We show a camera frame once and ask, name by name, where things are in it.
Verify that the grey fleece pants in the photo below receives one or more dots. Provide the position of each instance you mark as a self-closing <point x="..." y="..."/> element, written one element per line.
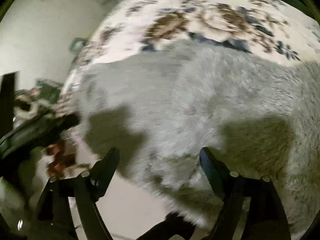
<point x="160" y="108"/>

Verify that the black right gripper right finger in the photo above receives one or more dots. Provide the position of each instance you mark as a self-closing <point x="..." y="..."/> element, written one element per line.
<point x="266" y="217"/>

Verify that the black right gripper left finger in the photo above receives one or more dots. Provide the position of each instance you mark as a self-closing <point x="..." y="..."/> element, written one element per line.
<point x="53" y="218"/>

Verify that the green shelf rack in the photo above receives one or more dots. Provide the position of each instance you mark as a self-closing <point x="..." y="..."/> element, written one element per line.
<point x="48" y="90"/>

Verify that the red clothes pile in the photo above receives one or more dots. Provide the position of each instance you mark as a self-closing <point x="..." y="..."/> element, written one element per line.
<point x="62" y="159"/>

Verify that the floral bed blanket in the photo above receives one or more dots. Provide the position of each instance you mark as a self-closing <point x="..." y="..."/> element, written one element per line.
<point x="271" y="29"/>

